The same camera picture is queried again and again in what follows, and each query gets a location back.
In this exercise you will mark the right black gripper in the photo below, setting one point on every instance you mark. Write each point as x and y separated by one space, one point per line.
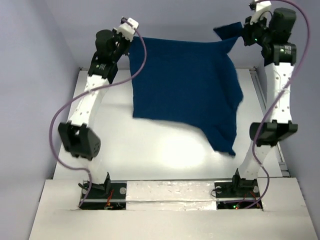
247 30

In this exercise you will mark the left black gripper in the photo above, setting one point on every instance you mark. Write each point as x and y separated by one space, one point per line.
124 46

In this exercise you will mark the blue printed t-shirt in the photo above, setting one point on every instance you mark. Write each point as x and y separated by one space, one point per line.
193 83

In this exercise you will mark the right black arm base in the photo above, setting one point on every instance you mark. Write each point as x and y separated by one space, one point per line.
228 200

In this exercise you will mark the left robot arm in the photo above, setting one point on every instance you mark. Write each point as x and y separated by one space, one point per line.
77 135

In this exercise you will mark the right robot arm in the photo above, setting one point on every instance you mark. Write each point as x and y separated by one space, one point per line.
279 62

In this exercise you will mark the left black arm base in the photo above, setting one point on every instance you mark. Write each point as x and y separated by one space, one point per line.
114 200

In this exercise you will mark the silver foil covered panel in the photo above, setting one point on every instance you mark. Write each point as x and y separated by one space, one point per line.
177 195

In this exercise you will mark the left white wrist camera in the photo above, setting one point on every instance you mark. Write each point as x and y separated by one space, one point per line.
128 28

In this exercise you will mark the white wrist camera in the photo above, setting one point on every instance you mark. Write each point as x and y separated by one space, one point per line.
128 28
260 7

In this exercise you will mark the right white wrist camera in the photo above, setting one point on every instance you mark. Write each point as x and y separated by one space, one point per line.
260 7

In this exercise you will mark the right aluminium rail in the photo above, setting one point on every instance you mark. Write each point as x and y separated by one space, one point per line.
274 127

